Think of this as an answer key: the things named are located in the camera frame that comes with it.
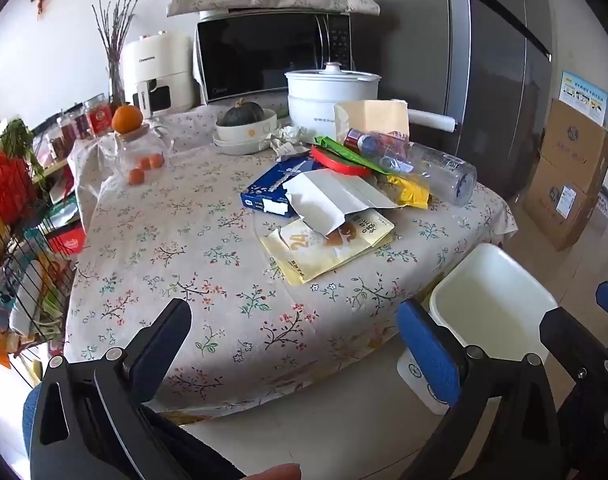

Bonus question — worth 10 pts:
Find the cardboard piece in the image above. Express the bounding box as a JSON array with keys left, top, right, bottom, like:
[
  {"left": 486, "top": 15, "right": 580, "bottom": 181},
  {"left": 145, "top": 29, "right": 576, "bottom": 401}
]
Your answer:
[{"left": 334, "top": 100, "right": 411, "bottom": 146}]

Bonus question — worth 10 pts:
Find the glass jar with wooden lid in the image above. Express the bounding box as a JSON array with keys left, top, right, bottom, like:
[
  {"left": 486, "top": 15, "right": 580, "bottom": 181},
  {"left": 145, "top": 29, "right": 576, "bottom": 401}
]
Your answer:
[{"left": 99, "top": 121, "right": 175, "bottom": 186}]

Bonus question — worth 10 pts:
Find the black microwave oven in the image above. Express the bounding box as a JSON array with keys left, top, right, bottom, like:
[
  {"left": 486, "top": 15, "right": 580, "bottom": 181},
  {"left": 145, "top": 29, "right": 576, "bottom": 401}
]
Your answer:
[{"left": 194, "top": 10, "right": 355, "bottom": 106}]

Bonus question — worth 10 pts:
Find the black wire rack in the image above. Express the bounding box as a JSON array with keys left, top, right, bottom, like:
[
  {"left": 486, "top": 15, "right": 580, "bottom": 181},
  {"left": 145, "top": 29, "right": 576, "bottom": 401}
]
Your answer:
[{"left": 0, "top": 125, "right": 87, "bottom": 386}]

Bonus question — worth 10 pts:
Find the white paper envelope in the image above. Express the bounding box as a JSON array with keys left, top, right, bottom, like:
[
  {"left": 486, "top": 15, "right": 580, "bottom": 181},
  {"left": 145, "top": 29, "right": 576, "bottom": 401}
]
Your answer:
[{"left": 284, "top": 169, "right": 399, "bottom": 237}]

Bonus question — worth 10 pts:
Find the white air fryer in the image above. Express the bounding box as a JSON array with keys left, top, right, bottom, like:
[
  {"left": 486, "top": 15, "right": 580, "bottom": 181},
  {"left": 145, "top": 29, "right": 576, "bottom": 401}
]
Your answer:
[{"left": 120, "top": 34, "right": 195, "bottom": 116}]

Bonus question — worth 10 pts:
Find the clear plastic bag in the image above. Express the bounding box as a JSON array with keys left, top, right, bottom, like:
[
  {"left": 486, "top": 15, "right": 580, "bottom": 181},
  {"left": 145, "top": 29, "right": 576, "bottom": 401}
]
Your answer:
[{"left": 68, "top": 136, "right": 121, "bottom": 198}]

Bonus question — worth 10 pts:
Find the large orange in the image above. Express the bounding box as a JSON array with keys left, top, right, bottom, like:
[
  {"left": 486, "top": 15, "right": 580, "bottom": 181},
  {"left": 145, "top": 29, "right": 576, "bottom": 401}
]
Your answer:
[{"left": 111, "top": 104, "right": 144, "bottom": 135}]

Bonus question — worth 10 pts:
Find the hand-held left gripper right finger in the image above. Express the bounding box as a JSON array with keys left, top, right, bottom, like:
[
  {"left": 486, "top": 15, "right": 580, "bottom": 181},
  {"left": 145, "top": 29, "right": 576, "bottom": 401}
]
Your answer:
[{"left": 397, "top": 298, "right": 569, "bottom": 480}]

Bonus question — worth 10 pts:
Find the red paper bowl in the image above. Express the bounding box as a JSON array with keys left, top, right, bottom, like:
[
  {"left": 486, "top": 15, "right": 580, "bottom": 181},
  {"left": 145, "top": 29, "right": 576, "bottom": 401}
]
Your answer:
[{"left": 311, "top": 144, "right": 375, "bottom": 178}]

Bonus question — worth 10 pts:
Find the blue wall leaflet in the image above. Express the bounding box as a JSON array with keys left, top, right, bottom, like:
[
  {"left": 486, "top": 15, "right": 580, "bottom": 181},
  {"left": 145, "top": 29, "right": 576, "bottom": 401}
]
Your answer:
[{"left": 558, "top": 70, "right": 608, "bottom": 128}]

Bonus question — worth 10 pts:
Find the pale yellow pouch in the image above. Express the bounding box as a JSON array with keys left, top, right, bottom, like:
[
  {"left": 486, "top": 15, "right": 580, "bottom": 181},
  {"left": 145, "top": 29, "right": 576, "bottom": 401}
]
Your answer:
[{"left": 260, "top": 210, "right": 395, "bottom": 287}]

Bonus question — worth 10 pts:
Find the green snack wrapper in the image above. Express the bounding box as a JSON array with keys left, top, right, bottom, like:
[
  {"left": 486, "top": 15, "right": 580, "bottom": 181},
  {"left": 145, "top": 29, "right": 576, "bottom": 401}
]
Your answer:
[{"left": 314, "top": 136, "right": 409, "bottom": 176}]

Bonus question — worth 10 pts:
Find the glass vase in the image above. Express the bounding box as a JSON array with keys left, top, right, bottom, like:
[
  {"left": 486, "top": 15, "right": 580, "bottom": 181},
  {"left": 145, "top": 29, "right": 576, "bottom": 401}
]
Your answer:
[{"left": 106, "top": 52, "right": 128, "bottom": 107}]

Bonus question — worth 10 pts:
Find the clear plastic bottle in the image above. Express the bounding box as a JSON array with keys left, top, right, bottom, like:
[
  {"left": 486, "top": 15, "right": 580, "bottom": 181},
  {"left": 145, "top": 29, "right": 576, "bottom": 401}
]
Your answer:
[{"left": 345, "top": 129, "right": 478, "bottom": 206}]

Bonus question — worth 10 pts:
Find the dark green pumpkin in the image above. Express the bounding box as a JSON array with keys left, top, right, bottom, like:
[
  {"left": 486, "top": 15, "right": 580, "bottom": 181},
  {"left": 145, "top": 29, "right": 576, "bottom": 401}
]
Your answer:
[{"left": 220, "top": 97, "right": 265, "bottom": 127}]

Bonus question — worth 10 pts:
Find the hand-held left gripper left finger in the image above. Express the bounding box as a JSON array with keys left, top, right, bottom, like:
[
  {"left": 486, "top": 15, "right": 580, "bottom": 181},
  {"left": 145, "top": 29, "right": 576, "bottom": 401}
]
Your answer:
[{"left": 30, "top": 298, "right": 193, "bottom": 480}]

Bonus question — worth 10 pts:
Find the white trash bin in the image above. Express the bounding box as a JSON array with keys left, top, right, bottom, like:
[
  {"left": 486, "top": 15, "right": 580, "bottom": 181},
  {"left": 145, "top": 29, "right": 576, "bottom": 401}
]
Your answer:
[{"left": 396, "top": 242, "right": 559, "bottom": 416}]

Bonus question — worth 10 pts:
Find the blue biscuit box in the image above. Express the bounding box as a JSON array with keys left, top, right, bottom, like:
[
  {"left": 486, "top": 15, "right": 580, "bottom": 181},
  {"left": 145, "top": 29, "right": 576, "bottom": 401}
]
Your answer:
[{"left": 240, "top": 157, "right": 325, "bottom": 218}]

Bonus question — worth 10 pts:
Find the white flower print bowl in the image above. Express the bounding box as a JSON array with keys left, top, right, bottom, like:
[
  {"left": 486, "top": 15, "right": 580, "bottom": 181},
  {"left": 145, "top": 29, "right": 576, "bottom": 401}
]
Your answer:
[{"left": 215, "top": 108, "right": 279, "bottom": 143}]

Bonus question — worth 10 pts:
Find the white electric pot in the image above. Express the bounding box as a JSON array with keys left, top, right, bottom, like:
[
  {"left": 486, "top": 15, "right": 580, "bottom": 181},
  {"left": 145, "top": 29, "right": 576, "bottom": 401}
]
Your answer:
[{"left": 284, "top": 62, "right": 458, "bottom": 133}]

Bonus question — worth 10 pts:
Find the yellow snack wrapper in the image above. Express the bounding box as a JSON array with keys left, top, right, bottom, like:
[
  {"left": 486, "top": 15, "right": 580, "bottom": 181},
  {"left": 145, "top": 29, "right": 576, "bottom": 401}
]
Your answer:
[{"left": 384, "top": 174, "right": 431, "bottom": 209}]

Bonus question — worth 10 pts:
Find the red lid glass jar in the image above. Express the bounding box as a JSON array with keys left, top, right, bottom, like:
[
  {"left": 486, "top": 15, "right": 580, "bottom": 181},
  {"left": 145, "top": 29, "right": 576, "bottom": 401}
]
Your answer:
[{"left": 83, "top": 99, "right": 114, "bottom": 136}]

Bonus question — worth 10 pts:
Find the grey refrigerator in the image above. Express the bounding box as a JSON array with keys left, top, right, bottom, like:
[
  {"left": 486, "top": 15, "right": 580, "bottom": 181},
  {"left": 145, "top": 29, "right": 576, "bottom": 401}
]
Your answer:
[{"left": 346, "top": 0, "right": 554, "bottom": 201}]

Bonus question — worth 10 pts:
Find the pile of snack packets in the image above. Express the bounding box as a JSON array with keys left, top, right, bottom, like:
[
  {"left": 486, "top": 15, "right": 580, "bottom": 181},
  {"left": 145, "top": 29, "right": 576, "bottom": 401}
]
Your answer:
[{"left": 0, "top": 119, "right": 85, "bottom": 368}]

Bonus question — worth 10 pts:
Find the person's left hand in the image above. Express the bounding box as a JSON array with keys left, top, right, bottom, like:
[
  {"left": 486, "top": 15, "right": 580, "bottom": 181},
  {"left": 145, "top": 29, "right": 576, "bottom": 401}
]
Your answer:
[{"left": 244, "top": 462, "right": 303, "bottom": 480}]

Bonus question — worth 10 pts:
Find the dried branch bundle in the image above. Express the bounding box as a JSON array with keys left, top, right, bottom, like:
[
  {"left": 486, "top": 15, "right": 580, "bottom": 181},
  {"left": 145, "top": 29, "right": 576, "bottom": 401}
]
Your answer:
[{"left": 91, "top": 0, "right": 150, "bottom": 63}]

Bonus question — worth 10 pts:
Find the small spice jar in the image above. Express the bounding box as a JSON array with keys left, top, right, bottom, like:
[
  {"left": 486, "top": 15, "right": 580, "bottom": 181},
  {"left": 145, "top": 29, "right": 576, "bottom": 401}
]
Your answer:
[
  {"left": 69, "top": 110, "right": 92, "bottom": 142},
  {"left": 55, "top": 116, "right": 76, "bottom": 155}
]

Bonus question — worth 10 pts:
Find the crumpled printed wrapper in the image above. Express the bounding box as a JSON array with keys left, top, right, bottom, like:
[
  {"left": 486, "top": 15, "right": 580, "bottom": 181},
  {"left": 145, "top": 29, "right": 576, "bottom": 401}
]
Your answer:
[{"left": 271, "top": 139, "right": 309, "bottom": 161}]

